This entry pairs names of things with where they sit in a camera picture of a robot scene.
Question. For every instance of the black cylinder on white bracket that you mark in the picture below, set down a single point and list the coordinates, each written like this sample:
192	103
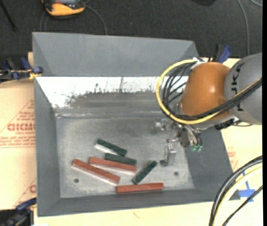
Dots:
222	125

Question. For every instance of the brown cardboard board, red print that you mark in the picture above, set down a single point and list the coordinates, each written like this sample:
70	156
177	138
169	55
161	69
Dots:
12	149

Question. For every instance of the dark green flat block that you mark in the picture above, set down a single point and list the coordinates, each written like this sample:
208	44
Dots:
144	172
112	147
121	159

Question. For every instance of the grey metal bin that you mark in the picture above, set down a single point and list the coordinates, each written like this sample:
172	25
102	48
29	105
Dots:
114	131

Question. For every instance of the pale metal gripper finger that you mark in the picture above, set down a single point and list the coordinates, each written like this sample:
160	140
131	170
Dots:
159	126
171	155

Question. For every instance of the red-brown flat block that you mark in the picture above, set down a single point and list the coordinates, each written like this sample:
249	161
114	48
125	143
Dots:
112	164
96	171
139	188

